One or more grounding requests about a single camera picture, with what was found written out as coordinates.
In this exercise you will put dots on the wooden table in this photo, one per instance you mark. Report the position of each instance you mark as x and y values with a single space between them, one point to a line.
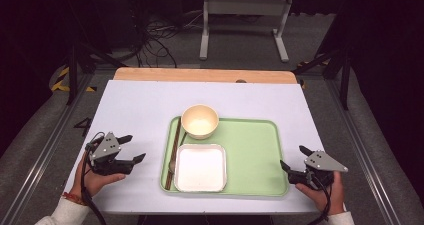
200 75

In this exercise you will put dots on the person's left hand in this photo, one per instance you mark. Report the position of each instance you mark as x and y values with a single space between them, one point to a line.
95 183

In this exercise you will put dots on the black metal stand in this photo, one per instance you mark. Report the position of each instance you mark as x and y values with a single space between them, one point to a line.
345 81
72 75

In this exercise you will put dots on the white square plate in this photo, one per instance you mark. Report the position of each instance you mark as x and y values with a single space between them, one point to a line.
200 168

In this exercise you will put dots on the white table mat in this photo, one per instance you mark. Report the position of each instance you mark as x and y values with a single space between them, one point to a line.
216 95

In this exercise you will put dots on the brown chopstick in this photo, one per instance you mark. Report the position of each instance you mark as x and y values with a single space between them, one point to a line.
175 155
172 155

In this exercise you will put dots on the person's right hand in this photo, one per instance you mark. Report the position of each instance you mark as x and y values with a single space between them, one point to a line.
321 198

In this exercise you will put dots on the white metal stand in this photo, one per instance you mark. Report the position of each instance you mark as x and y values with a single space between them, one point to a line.
246 6

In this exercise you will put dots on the aluminium floor rail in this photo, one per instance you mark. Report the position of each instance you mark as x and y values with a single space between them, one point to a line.
43 155
363 158

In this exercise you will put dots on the cream bowl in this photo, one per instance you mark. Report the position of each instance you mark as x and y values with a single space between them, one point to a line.
200 121

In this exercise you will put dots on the yellow black hazard tape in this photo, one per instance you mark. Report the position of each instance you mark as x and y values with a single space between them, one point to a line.
60 83

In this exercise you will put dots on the light green tray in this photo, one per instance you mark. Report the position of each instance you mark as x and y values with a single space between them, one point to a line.
253 158

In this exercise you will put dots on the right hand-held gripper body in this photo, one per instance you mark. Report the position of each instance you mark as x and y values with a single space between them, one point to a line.
325 163

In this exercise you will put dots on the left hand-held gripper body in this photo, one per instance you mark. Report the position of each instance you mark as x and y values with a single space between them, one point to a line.
106 153

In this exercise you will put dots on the person's dark clothing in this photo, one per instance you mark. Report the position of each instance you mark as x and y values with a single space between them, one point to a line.
173 220

